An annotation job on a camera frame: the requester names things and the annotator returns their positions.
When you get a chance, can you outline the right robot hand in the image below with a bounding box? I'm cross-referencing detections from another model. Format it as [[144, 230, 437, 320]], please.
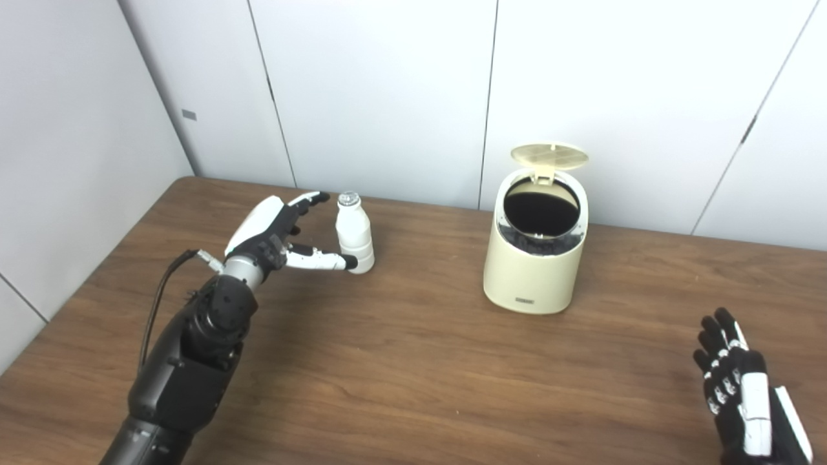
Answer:
[[693, 307, 815, 465]]

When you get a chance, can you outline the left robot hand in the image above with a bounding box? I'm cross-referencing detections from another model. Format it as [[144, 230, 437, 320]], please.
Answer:
[[224, 191, 358, 275]]

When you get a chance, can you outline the small white plastic bottle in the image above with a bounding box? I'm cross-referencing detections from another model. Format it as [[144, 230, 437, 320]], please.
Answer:
[[335, 192, 375, 275]]

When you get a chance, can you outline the cream-colored bin body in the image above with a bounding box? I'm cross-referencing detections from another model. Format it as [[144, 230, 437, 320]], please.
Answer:
[[483, 167, 590, 316]]

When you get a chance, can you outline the cream round bin lid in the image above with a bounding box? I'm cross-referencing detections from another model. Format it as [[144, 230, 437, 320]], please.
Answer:
[[510, 143, 590, 185]]

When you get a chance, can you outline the black bin liner bag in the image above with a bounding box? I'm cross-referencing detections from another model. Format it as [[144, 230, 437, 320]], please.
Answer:
[[496, 220, 586, 258]]

